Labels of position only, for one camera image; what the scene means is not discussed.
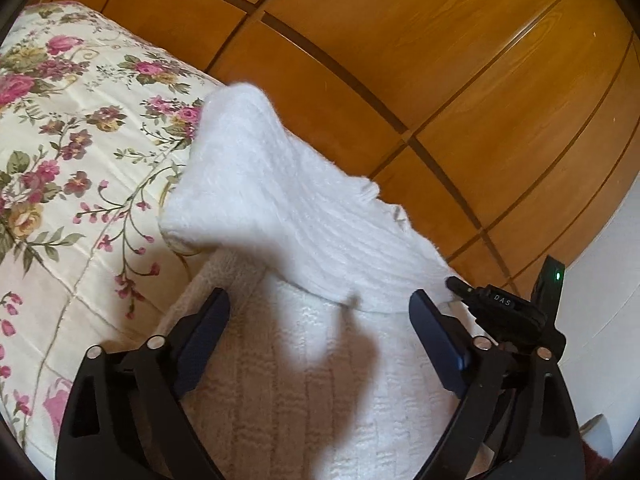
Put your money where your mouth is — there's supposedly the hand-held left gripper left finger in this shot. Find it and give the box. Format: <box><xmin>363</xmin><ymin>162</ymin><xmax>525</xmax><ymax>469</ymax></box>
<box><xmin>55</xmin><ymin>287</ymin><xmax>231</xmax><ymax>480</ymax></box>

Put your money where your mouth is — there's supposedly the white knitted sweater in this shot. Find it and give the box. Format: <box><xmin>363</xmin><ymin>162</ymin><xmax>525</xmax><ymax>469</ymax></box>
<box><xmin>150</xmin><ymin>81</ymin><xmax>506</xmax><ymax>480</ymax></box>

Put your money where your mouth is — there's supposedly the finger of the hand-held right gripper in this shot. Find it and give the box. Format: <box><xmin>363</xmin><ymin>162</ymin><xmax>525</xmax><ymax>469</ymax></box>
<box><xmin>446</xmin><ymin>276</ymin><xmax>483</xmax><ymax>307</ymax></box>

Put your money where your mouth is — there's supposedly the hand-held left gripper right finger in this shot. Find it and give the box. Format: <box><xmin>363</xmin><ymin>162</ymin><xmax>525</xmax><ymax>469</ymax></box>
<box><xmin>409</xmin><ymin>290</ymin><xmax>586</xmax><ymax>480</ymax></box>

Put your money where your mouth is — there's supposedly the dark red cloth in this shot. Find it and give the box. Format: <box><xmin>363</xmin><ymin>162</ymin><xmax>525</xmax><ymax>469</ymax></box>
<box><xmin>584</xmin><ymin>437</ymin><xmax>615</xmax><ymax>462</ymax></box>

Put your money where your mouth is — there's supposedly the wooden panel wardrobe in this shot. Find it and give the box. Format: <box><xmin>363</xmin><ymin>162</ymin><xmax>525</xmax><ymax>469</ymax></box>
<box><xmin>37</xmin><ymin>0</ymin><xmax>640</xmax><ymax>301</ymax></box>

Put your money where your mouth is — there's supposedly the floral quilted bedspread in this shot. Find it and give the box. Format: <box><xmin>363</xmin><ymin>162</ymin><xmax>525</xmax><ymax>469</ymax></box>
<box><xmin>0</xmin><ymin>2</ymin><xmax>221</xmax><ymax>461</ymax></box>

